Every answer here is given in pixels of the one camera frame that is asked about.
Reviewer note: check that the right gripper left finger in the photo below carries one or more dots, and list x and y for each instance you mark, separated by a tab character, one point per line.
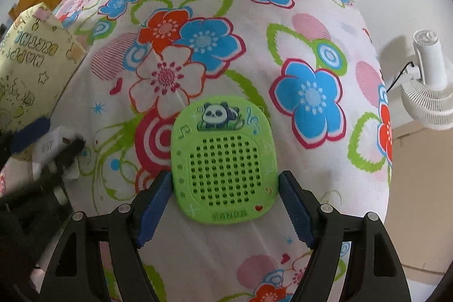
75	271

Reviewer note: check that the green panda speaker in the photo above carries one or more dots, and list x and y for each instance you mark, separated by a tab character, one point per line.
223	161

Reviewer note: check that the floral tablecloth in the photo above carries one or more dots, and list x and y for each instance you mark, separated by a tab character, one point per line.
309	65

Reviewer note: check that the white floor fan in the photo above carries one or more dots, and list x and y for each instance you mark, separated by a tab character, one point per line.
427	96

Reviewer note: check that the yellow patterned storage box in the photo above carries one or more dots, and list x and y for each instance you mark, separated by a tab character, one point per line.
38	58

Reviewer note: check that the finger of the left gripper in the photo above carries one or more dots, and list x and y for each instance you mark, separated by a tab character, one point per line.
58	171
23	138

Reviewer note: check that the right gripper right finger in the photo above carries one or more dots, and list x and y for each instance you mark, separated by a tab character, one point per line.
374	272

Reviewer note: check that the white 45W charger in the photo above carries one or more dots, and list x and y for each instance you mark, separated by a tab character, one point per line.
48	146

